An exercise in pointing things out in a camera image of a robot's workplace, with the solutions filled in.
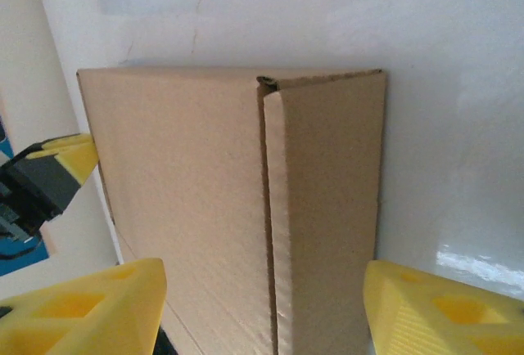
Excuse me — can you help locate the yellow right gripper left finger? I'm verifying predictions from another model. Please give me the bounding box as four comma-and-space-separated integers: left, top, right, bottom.
0, 257, 167, 355

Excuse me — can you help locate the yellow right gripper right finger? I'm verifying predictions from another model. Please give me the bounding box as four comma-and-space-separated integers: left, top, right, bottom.
363, 259, 524, 355

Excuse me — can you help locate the brown cardboard box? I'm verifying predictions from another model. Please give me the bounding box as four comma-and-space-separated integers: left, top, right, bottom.
75, 65, 389, 355

